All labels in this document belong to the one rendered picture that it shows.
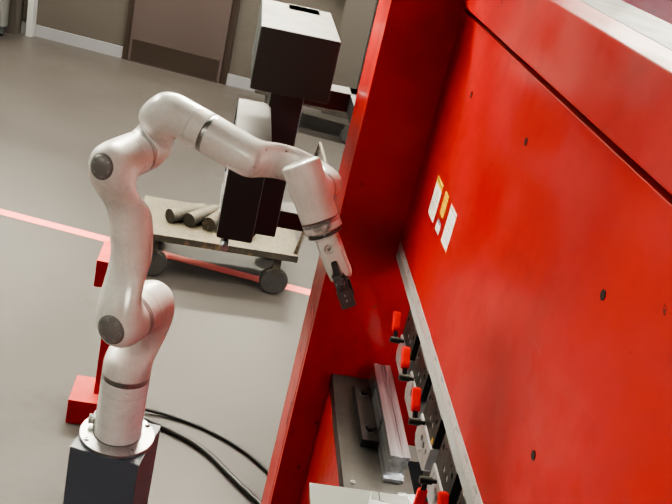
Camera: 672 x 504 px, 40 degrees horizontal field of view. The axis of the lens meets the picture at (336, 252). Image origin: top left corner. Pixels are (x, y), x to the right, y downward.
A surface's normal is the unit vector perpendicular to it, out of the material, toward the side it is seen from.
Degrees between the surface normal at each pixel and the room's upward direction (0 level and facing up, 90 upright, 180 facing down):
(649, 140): 90
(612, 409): 90
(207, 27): 90
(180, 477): 0
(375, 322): 90
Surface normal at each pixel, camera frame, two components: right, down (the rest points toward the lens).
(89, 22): -0.13, 0.37
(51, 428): 0.22, -0.89
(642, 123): -0.98, -0.17
